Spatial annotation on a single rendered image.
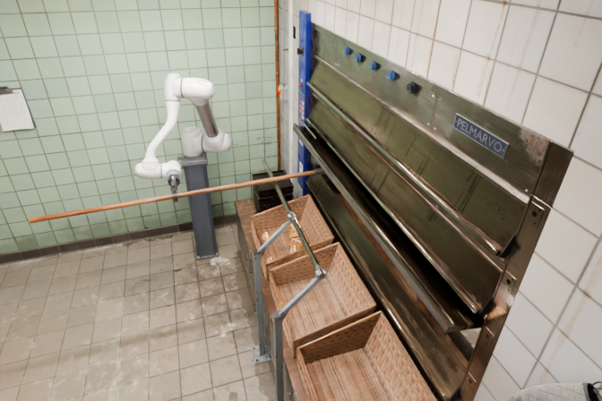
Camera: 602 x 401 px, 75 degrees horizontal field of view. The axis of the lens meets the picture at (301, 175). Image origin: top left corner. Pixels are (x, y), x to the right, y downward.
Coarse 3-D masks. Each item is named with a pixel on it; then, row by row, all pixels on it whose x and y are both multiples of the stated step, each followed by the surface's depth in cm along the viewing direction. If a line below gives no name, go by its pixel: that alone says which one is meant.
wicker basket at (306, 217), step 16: (272, 208) 303; (304, 208) 312; (256, 224) 306; (272, 224) 310; (304, 224) 310; (320, 224) 282; (256, 240) 285; (288, 240) 299; (320, 240) 280; (272, 256) 284; (288, 256) 259; (272, 272) 262
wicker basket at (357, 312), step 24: (288, 264) 253; (312, 264) 259; (336, 264) 257; (288, 288) 258; (336, 288) 254; (360, 288) 228; (288, 312) 240; (312, 312) 241; (336, 312) 241; (360, 312) 212; (288, 336) 219; (312, 336) 209
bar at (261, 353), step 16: (272, 176) 266; (288, 208) 235; (288, 224) 230; (272, 240) 232; (304, 240) 209; (256, 256) 233; (256, 272) 239; (320, 272) 189; (256, 288) 246; (304, 288) 192; (256, 304) 255; (288, 304) 193; (256, 352) 282
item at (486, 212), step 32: (320, 64) 257; (320, 96) 245; (352, 96) 214; (384, 128) 183; (416, 160) 161; (448, 160) 146; (448, 192) 143; (480, 192) 131; (480, 224) 129; (512, 224) 118
